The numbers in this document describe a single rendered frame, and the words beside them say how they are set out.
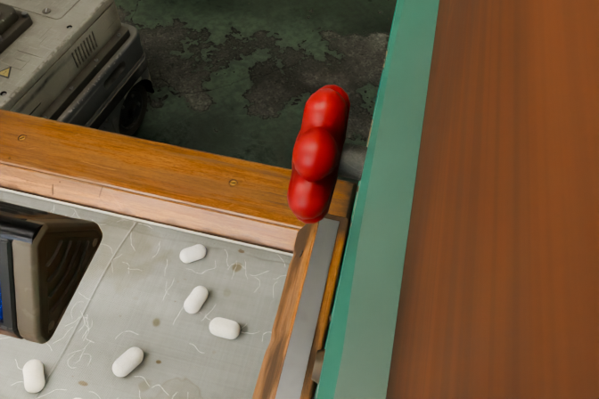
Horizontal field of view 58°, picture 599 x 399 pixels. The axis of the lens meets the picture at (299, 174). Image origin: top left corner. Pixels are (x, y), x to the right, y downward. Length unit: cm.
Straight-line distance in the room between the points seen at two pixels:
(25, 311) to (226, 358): 35
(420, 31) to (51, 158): 71
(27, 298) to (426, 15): 26
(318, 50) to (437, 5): 192
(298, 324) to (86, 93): 110
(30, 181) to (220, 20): 151
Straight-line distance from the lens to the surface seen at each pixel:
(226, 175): 75
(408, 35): 16
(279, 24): 219
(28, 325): 35
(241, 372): 65
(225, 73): 200
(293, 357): 53
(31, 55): 146
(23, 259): 33
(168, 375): 66
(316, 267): 56
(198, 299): 67
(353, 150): 16
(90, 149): 82
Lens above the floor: 137
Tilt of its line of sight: 54 degrees down
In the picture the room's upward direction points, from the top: 3 degrees clockwise
